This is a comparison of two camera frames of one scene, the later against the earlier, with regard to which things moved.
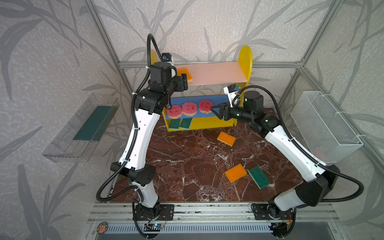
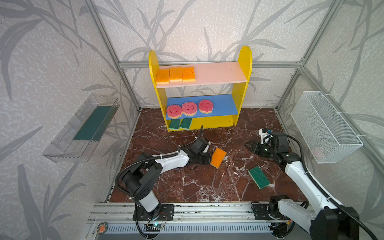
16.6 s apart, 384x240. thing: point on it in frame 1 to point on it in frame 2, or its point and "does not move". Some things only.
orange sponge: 226,139 to 188,74
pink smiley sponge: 189,108 does not move
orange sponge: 235,173 to 218,158
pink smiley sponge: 204,106 does not move
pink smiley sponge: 175,112 does not move
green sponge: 259,177 does not move
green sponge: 185,123 does not move
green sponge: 174,124 does not move
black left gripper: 183,82 to 205,155
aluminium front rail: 122,212 does not move
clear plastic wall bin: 76,143 does not move
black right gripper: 226,111 to 259,147
